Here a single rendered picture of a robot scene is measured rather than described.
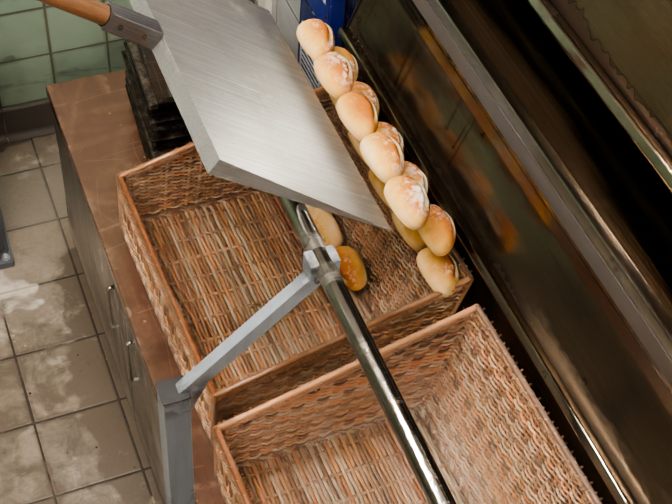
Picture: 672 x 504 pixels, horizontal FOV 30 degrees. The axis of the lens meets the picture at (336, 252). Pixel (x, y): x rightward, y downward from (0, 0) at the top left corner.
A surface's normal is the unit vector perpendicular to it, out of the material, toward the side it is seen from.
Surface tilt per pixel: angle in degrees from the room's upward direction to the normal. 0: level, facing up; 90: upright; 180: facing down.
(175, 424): 90
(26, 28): 90
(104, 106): 0
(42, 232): 0
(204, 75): 37
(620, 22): 70
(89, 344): 0
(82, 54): 90
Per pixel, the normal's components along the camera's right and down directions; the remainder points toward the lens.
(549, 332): -0.85, 0.00
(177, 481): 0.36, 0.72
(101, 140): 0.06, -0.65
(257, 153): 0.61, -0.66
